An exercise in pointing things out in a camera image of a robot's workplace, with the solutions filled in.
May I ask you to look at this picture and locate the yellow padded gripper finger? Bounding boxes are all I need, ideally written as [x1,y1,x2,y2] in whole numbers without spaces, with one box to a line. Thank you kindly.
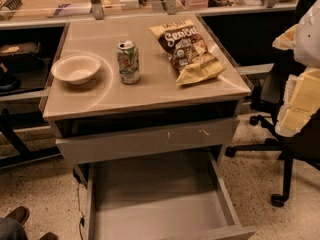
[275,67,320,137]
[272,24,298,50]

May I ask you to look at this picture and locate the green 7up soda can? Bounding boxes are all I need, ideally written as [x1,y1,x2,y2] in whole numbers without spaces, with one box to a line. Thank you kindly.
[117,40,140,84]

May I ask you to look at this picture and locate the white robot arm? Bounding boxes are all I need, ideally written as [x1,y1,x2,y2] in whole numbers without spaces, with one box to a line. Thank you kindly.
[272,0,320,137]

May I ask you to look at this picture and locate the grey top drawer front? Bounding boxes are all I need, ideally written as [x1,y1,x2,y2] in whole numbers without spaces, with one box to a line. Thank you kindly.
[56,117,239,165]

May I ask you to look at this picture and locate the open grey middle drawer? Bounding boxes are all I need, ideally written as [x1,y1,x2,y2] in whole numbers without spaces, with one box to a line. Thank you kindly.
[84,149,255,240]

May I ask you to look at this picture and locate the grey drawer cabinet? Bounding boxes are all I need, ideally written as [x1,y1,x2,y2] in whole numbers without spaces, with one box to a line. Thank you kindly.
[43,14,251,181]

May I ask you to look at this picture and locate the black office chair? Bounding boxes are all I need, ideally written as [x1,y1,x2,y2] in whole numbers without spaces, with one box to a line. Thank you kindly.
[225,0,320,207]

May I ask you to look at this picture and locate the brown yellow chip bag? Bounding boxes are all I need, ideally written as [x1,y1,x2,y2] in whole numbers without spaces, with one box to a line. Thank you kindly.
[149,20,225,86]

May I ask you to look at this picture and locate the white paper bowl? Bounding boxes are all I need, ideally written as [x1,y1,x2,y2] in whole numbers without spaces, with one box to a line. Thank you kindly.
[51,54,101,85]

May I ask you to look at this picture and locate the purple white paper sheet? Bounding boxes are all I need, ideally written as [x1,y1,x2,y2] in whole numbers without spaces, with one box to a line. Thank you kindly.
[53,3,92,17]

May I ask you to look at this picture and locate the black coiled tool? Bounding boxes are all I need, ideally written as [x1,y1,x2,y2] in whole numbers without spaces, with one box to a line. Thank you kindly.
[0,0,22,21]

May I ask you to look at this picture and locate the brown shoe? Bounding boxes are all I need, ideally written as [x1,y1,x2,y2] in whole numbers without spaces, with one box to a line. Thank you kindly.
[6,206,29,224]
[39,232,58,240]

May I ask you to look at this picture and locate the black floor cable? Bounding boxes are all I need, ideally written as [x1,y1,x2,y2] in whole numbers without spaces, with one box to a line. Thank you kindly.
[72,168,86,240]

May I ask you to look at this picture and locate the black table leg frame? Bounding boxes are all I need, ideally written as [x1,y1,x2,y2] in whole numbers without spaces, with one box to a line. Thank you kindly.
[0,113,60,169]

